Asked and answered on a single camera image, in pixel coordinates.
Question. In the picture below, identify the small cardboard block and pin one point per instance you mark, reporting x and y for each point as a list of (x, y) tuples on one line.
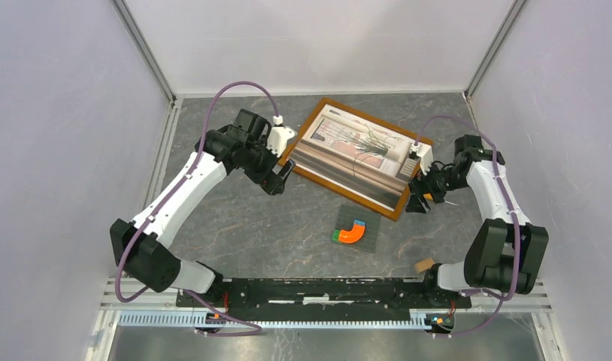
[(424, 265)]

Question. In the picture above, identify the framed window plant photo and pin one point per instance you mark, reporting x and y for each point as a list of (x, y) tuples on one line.
[(356, 154)]

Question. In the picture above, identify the orange curved toy brick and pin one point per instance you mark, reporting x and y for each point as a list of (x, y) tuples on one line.
[(352, 235)]

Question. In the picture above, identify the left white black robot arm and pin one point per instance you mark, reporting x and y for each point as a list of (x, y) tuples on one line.
[(141, 245)]

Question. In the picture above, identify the slotted cable duct rail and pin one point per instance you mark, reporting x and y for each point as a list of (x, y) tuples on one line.
[(199, 319)]

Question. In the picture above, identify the grey building baseplate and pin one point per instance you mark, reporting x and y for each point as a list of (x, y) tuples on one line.
[(347, 214)]

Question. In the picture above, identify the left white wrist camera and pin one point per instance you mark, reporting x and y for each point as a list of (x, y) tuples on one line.
[(279, 136)]

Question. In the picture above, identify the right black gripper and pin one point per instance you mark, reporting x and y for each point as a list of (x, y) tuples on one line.
[(417, 204)]

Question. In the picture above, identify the wooden picture frame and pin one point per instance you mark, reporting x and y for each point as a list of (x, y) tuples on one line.
[(311, 177)]

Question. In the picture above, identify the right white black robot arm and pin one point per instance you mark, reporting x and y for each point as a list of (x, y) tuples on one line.
[(507, 252)]

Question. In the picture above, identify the yellow handle screwdriver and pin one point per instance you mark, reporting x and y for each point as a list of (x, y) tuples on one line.
[(428, 196)]

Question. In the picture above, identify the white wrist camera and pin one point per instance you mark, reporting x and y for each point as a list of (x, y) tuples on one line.
[(279, 136), (422, 154)]

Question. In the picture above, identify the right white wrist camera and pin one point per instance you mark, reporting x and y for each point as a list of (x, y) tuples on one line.
[(422, 154)]

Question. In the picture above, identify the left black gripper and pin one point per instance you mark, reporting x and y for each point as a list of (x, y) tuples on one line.
[(272, 183)]

